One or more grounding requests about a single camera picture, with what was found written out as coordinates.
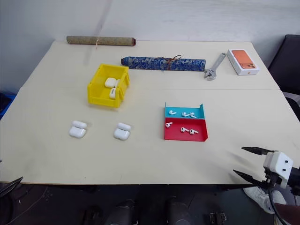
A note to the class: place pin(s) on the brown rolled scroll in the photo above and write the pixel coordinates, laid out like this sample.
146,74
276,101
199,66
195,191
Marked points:
105,41

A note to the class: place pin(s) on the white orange phone box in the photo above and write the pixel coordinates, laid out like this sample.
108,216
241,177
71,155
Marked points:
243,61

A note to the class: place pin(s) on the red plastic tray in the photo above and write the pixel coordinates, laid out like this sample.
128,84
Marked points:
182,137

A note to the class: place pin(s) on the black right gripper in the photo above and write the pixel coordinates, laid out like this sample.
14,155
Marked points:
273,180

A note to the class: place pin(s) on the blue patterned rolled scroll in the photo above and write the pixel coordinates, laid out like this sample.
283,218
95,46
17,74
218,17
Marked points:
150,62

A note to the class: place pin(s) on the yellow plastic bin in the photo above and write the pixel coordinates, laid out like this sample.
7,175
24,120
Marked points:
99,95

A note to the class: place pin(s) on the blue plastic tray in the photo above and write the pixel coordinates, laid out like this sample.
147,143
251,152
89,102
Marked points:
199,113

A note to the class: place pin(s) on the silver adjustable wrench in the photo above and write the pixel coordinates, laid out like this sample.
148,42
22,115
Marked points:
212,71

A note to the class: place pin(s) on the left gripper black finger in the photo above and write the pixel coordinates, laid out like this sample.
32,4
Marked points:
12,184

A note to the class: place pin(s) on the white wireless earbud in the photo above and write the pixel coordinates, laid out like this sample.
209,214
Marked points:
168,125
173,112
193,115
184,114
192,132
183,130

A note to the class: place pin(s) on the blue plastic bin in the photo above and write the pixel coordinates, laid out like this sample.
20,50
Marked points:
4,105

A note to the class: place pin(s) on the dark chair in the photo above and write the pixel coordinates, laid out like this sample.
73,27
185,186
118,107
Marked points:
287,63

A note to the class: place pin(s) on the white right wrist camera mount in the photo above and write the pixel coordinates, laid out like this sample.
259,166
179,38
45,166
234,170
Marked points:
279,162

